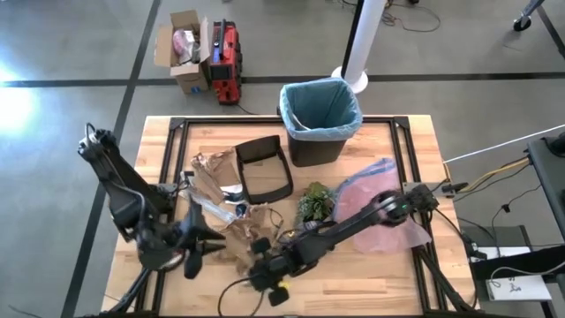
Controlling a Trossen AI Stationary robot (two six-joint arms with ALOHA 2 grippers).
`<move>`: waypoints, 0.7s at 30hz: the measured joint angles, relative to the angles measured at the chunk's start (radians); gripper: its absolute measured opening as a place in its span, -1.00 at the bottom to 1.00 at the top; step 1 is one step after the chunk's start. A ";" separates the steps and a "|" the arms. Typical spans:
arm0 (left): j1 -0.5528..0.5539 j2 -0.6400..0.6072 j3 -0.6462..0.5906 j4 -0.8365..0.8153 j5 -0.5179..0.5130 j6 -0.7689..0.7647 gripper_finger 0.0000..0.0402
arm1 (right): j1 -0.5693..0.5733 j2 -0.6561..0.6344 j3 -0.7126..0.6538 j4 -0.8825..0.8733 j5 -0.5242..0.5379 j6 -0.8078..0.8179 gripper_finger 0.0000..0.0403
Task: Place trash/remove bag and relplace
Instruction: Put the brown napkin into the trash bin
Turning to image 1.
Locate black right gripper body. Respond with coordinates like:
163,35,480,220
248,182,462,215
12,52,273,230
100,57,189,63
251,237,295,308

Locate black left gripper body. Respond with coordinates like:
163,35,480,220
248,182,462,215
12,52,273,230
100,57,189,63
174,201,208,280

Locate clear plastic wrapper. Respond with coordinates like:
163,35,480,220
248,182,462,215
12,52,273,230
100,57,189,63
178,183,239,227

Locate brown paper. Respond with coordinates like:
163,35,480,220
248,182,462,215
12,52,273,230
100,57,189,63
222,202,286,276

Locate blue foil snack packet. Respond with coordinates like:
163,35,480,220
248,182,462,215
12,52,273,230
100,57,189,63
219,184,249,218

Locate black trash bin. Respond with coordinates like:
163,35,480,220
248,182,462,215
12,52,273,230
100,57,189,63
278,77,364,168

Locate blue trash bag liner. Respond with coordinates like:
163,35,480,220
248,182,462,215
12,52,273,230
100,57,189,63
278,77,364,143

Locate pink plastic bag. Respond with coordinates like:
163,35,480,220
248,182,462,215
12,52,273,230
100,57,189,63
333,157,433,255

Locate pink bag in box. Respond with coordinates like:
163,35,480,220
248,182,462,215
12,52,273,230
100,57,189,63
170,28,195,63

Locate green artificial succulent plant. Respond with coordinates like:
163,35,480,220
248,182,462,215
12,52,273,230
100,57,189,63
294,181,336,224

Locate red tool case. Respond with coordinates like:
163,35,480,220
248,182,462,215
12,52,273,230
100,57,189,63
207,18,244,106

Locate open cardboard box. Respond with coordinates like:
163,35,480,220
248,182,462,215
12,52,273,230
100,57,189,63
153,9,212,95

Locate white paper sheet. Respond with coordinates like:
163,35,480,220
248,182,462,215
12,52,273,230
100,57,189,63
485,274,553,302

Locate white pole with round base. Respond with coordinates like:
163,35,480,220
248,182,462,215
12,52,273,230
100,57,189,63
330,0,388,95

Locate black side desk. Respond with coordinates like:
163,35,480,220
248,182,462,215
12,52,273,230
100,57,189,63
467,132,565,318

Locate black caster wheel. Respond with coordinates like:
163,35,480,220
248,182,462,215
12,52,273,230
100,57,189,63
511,0,545,33

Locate yellow cable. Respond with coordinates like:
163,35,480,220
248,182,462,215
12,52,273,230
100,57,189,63
458,156,531,193

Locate tangled floor cables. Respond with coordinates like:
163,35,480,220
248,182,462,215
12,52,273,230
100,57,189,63
380,0,442,34

